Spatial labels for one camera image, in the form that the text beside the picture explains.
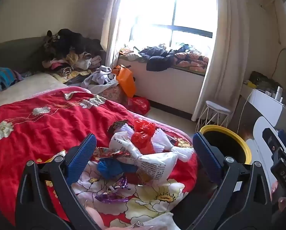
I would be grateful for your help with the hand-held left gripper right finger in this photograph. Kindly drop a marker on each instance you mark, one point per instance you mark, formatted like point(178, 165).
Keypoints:
point(205, 155)

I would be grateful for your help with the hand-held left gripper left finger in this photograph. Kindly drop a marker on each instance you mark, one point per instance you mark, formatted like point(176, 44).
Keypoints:
point(85, 154)

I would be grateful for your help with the red snack wrapper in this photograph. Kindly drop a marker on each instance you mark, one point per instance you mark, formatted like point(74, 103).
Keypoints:
point(104, 152)

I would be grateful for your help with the white foam fruit net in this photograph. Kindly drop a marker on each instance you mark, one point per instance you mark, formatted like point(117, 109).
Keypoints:
point(128, 128)
point(179, 152)

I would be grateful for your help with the yellow rimmed round bin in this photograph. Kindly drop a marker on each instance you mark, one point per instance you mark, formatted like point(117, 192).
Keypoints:
point(229, 143)

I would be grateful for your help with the blue crocheted yarn piece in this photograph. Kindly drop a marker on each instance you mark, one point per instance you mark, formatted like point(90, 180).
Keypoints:
point(111, 167)

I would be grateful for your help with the dark snack wrapper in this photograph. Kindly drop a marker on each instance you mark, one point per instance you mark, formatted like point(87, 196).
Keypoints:
point(117, 124)

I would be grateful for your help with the purple foil wrapper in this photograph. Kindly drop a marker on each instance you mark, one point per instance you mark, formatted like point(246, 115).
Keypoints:
point(104, 197)

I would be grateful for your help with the white printed plastic package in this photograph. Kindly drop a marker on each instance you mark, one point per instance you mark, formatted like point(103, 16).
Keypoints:
point(155, 165)

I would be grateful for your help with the red plastic bag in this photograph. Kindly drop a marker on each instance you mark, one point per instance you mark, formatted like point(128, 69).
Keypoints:
point(143, 139)

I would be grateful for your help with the white scalloped drawer cabinet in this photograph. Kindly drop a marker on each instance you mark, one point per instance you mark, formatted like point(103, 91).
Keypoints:
point(260, 129)

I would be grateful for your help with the white vanity desk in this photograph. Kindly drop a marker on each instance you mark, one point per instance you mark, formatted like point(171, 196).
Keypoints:
point(267, 105)

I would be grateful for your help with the white bottle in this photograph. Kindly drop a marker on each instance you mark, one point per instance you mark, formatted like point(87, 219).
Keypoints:
point(279, 92)

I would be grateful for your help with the red floral blanket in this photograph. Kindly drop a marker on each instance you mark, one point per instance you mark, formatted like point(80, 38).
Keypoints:
point(37, 136)

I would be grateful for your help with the yellow box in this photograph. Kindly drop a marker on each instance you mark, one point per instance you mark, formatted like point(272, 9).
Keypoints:
point(249, 84)

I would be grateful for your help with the dark olive bag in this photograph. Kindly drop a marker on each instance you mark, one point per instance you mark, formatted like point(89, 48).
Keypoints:
point(260, 79)

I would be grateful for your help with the floral fabric bag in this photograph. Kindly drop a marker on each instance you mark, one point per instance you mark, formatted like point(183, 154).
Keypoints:
point(114, 94)

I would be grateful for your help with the red printed shopping bag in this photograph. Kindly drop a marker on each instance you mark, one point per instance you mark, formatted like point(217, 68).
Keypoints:
point(139, 104)

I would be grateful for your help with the white window seat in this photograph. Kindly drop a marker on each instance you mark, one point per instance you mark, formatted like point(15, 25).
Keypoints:
point(162, 88)

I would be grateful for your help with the pale grey garment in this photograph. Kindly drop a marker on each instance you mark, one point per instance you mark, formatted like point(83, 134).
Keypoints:
point(99, 75)

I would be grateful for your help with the orange paper bag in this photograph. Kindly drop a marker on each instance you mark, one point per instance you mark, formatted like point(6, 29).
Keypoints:
point(126, 81)

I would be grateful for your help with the beige bed mattress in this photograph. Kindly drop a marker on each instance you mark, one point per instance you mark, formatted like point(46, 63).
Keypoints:
point(25, 88)

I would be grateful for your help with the orange patterned blanket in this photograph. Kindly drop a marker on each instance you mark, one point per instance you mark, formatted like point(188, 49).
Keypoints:
point(193, 61)

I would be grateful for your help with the wide cream curtain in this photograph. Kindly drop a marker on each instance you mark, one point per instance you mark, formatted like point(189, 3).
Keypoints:
point(224, 52)

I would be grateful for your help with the dark blue jacket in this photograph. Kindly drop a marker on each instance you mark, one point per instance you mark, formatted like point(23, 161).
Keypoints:
point(157, 61)

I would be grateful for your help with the pale crumpled garment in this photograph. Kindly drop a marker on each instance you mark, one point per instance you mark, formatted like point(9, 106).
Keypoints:
point(131, 55)

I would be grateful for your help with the blue and pink cloth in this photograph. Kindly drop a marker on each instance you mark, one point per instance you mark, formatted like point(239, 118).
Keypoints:
point(1, 76)

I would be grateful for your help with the pile of clothes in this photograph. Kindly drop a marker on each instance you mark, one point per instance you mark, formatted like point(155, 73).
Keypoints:
point(68, 40)

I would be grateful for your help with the grey bed headboard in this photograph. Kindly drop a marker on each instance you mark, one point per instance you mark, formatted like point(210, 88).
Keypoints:
point(18, 52)

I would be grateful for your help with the narrow cream curtain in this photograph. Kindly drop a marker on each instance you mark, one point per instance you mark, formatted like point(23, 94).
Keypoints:
point(111, 28)

